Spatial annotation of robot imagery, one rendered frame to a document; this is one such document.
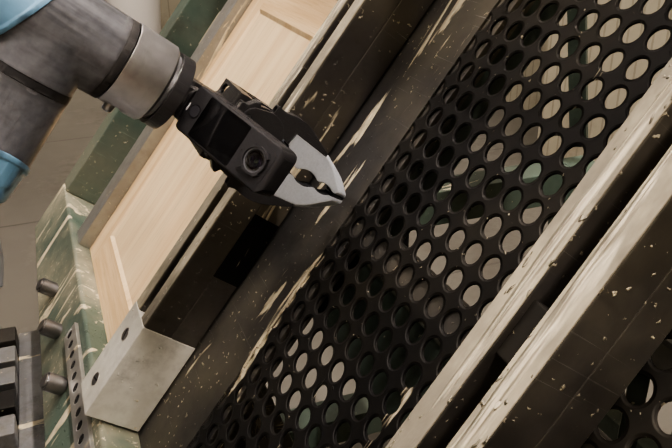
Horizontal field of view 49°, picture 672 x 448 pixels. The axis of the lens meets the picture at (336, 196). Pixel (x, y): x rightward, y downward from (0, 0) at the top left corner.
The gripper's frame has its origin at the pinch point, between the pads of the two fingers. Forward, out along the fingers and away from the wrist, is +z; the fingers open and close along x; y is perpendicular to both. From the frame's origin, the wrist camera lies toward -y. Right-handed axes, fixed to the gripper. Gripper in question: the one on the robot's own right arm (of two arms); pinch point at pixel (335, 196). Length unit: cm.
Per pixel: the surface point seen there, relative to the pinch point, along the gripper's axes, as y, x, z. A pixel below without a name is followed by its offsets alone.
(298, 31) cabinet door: 34.5, -12.7, 0.4
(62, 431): 17.5, 45.4, -2.8
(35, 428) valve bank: 34, 57, 0
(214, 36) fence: 60, -5, -2
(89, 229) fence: 60, 35, -2
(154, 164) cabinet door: 55, 18, 0
